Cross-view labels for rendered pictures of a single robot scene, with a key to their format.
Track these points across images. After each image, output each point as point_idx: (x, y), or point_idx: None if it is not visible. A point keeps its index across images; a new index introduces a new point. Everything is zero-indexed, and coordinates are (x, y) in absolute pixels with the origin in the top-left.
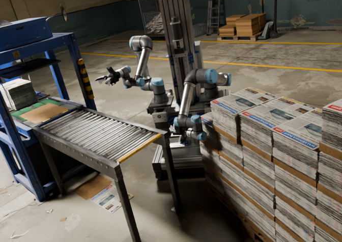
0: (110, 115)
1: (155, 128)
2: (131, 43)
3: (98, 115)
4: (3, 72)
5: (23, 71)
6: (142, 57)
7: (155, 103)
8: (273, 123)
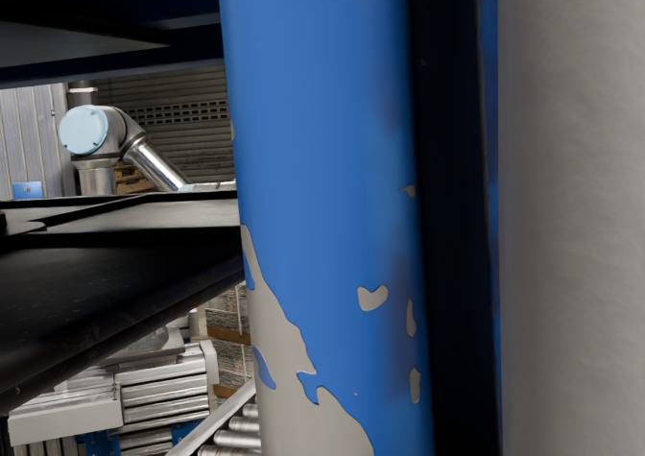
0: (239, 393)
1: (209, 411)
2: (107, 124)
3: (225, 425)
4: (66, 276)
5: (194, 205)
6: (171, 162)
7: (165, 340)
8: None
